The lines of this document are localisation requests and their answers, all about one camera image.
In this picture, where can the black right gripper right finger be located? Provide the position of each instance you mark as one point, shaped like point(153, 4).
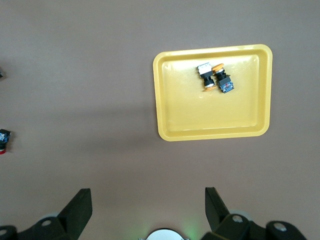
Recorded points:
point(215, 210)

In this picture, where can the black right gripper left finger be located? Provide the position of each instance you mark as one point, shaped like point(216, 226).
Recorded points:
point(75, 210)

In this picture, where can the orange black push button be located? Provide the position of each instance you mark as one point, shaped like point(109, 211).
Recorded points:
point(225, 82)

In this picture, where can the yellow push button white base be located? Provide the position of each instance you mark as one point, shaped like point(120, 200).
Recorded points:
point(207, 77)

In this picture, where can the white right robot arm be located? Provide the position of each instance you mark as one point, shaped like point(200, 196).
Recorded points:
point(165, 235)

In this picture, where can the yellow plastic tray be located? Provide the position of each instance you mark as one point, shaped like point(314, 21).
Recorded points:
point(212, 115)

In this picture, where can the red push button black body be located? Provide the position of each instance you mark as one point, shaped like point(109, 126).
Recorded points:
point(1, 72)
point(4, 137)

